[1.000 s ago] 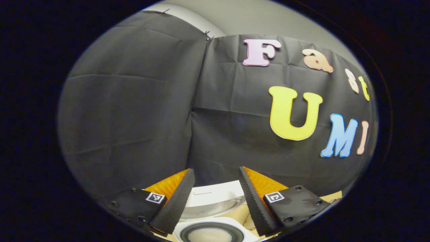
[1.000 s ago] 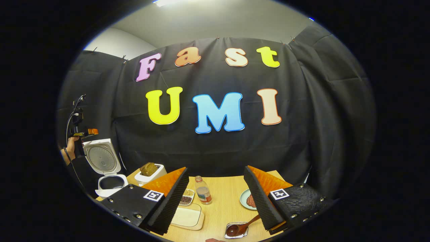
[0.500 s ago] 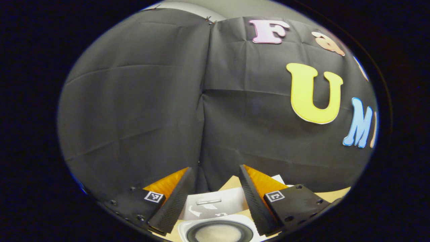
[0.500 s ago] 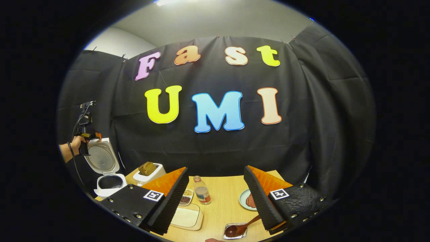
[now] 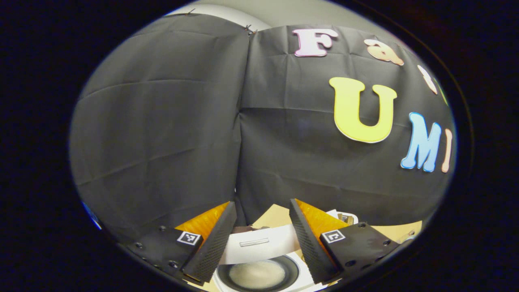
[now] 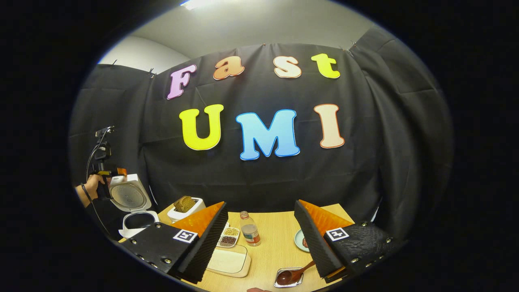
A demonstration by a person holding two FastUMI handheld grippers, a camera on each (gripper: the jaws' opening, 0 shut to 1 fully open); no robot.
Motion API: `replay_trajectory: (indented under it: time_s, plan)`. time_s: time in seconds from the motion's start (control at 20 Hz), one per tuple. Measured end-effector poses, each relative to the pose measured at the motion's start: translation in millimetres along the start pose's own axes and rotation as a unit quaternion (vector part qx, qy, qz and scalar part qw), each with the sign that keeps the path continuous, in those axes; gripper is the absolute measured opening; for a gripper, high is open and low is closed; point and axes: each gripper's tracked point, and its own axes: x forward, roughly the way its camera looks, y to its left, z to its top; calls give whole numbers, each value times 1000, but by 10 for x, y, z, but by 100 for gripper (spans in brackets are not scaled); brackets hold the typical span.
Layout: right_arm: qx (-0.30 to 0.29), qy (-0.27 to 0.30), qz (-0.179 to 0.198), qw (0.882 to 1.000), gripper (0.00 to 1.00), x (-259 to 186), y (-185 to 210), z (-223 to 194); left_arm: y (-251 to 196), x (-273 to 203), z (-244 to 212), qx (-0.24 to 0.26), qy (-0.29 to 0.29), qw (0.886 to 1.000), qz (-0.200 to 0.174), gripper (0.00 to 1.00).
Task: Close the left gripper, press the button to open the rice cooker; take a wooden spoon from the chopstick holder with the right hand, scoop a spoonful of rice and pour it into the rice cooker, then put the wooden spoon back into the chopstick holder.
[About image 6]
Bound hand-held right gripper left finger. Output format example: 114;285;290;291
120;202;229;284

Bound large ceiling light panel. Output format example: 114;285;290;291
180;0;227;11

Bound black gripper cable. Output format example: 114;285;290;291
80;128;113;238

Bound black backdrop cloth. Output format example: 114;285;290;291
69;26;454;244

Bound white rice cooker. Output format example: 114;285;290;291
109;174;160;239

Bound divided grain tray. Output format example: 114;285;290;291
217;222;240;248

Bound clear box of rice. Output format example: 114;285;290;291
206;244;252;278

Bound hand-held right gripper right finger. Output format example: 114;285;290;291
294;200;396;283

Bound pale green plate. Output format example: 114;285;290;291
294;228;311;253

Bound clear plastic bottle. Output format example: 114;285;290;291
239;211;261;247

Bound brown wooden spoon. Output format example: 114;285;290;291
276;260;316;286

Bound white toaster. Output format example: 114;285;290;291
167;197;205;223

